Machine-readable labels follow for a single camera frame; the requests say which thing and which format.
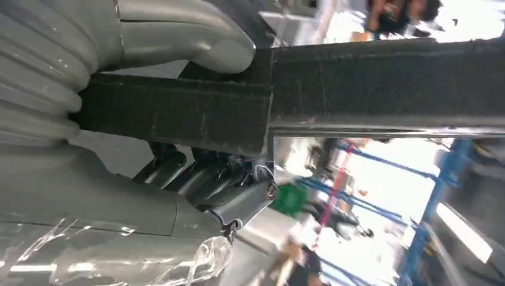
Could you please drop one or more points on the person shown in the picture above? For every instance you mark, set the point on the person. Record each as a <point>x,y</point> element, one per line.
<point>394,17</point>

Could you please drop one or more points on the green crate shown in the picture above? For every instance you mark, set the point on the green crate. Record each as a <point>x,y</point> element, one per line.
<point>291,199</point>

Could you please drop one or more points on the blue metal shelving rack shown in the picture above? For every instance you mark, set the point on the blue metal shelving rack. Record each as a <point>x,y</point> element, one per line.
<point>449,173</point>

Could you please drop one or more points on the clear plastic film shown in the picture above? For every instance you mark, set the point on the clear plastic film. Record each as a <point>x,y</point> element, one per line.
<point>215,252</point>

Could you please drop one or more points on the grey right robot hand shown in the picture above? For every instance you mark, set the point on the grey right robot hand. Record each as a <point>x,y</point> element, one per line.
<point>98,197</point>

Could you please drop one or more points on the red barrier belt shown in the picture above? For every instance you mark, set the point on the red barrier belt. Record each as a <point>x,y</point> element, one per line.
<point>335,189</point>

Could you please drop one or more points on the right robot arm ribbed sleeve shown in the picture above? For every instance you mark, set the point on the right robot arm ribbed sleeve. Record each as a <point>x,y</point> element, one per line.
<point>43,67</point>

